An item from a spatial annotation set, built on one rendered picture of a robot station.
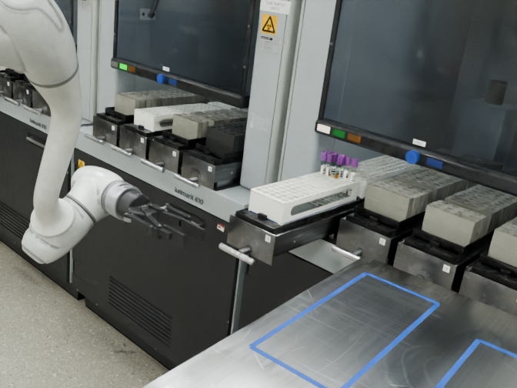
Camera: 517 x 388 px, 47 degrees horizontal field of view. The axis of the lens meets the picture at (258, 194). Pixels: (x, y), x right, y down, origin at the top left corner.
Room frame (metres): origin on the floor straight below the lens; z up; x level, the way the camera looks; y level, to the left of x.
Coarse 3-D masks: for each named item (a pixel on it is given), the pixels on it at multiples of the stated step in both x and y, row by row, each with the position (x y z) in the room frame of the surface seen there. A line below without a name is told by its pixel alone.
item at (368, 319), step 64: (256, 320) 0.78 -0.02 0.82; (320, 320) 0.80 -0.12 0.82; (384, 320) 0.83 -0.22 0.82; (448, 320) 0.85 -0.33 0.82; (512, 320) 0.88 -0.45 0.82; (192, 384) 0.61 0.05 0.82; (256, 384) 0.63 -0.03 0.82; (320, 384) 0.65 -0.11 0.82; (384, 384) 0.66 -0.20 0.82; (448, 384) 0.68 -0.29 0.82; (512, 384) 0.70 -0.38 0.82
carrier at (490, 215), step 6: (450, 198) 1.31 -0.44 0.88; (456, 204) 1.29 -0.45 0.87; (462, 204) 1.28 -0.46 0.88; (468, 204) 1.28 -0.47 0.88; (474, 210) 1.26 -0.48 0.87; (480, 210) 1.25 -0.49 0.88; (486, 210) 1.26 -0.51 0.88; (492, 216) 1.24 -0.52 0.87; (486, 222) 1.24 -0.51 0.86; (486, 228) 1.23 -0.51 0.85
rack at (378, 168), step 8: (368, 160) 1.60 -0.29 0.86; (376, 160) 1.62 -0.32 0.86; (384, 160) 1.62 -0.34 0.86; (392, 160) 1.63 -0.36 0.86; (400, 160) 1.65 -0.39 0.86; (360, 168) 1.52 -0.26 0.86; (368, 168) 1.53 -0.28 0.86; (376, 168) 1.53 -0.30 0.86; (384, 168) 1.56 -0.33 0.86; (392, 168) 1.56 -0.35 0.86; (400, 168) 1.57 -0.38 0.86; (408, 168) 1.58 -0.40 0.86; (416, 168) 1.62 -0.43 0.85; (360, 176) 1.44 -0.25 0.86; (368, 176) 1.46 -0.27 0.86; (376, 176) 1.45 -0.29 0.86; (384, 176) 1.49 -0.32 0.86; (392, 176) 1.60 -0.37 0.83; (360, 184) 1.42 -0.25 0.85; (360, 192) 1.42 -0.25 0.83
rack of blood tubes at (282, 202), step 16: (304, 176) 1.38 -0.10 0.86; (320, 176) 1.40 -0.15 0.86; (256, 192) 1.22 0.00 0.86; (272, 192) 1.23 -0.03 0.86; (288, 192) 1.24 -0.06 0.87; (304, 192) 1.26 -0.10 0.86; (320, 192) 1.27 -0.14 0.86; (336, 192) 1.32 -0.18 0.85; (352, 192) 1.38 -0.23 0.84; (256, 208) 1.22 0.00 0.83; (272, 208) 1.19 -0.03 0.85; (288, 208) 1.19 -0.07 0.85; (304, 208) 1.31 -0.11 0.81; (320, 208) 1.28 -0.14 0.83
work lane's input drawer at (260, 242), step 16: (336, 208) 1.32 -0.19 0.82; (352, 208) 1.36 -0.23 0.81; (240, 224) 1.20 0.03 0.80; (256, 224) 1.18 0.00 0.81; (272, 224) 1.17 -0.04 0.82; (288, 224) 1.18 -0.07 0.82; (304, 224) 1.23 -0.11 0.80; (320, 224) 1.25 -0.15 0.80; (336, 224) 1.31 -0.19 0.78; (240, 240) 1.19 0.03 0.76; (256, 240) 1.16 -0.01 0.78; (272, 240) 1.14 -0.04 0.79; (288, 240) 1.17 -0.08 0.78; (304, 240) 1.21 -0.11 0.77; (240, 256) 1.13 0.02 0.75; (256, 256) 1.16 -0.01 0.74; (272, 256) 1.13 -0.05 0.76
